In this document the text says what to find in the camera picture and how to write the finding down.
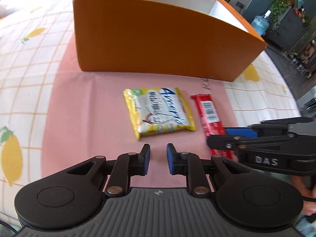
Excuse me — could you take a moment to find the lemon print tablecloth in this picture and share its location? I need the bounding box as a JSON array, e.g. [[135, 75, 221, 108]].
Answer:
[[1, 0, 299, 225]]

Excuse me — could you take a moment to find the hanging ivy plant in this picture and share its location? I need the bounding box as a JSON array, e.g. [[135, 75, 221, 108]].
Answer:
[[269, 0, 298, 25]]

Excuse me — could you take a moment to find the dark cabinet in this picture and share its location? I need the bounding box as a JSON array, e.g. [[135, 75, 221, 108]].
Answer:
[[264, 8, 315, 55]]

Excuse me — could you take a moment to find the pink placemat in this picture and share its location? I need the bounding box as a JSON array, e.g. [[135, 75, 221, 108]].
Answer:
[[41, 38, 237, 188]]

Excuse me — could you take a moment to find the orange cardboard box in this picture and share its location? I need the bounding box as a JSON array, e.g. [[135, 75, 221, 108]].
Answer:
[[73, 0, 267, 81]]

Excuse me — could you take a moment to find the yellow white America packet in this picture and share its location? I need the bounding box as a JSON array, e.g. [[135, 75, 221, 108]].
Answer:
[[123, 87, 196, 140]]

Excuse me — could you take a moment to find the blue water jug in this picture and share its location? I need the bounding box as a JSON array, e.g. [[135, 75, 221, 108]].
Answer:
[[251, 10, 271, 36]]

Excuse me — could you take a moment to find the red wafer bar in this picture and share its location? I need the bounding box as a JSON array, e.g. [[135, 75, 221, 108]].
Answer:
[[190, 93, 234, 161]]

